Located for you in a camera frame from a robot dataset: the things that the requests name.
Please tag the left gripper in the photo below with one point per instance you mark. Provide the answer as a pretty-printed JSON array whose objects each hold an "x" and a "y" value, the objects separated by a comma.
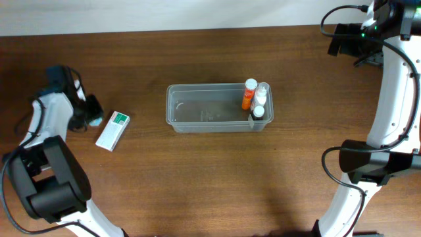
[{"x": 97, "y": 112}]

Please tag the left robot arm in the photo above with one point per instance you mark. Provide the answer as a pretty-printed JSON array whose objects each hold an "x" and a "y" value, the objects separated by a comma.
[{"x": 47, "y": 178}]

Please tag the small jar gold lid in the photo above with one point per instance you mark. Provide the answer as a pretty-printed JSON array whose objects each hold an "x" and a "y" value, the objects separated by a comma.
[{"x": 96, "y": 122}]

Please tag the orange tube white cap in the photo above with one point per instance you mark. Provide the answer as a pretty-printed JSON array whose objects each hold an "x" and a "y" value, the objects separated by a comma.
[{"x": 250, "y": 87}]

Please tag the clear plastic container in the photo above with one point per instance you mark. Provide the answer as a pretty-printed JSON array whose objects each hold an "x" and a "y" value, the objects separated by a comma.
[{"x": 207, "y": 108}]

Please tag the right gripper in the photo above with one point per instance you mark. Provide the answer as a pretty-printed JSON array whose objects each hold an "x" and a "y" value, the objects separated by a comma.
[{"x": 347, "y": 48}]

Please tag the white green medicine box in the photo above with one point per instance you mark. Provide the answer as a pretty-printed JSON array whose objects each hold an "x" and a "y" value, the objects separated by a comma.
[{"x": 113, "y": 131}]

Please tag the white spray bottle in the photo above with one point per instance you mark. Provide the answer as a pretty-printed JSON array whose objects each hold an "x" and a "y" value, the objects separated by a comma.
[{"x": 260, "y": 96}]

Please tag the dark bottle white cap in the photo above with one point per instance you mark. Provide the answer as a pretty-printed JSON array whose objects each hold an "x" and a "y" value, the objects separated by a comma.
[{"x": 255, "y": 115}]

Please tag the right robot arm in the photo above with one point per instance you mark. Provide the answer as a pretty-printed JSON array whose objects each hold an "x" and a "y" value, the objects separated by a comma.
[{"x": 389, "y": 38}]

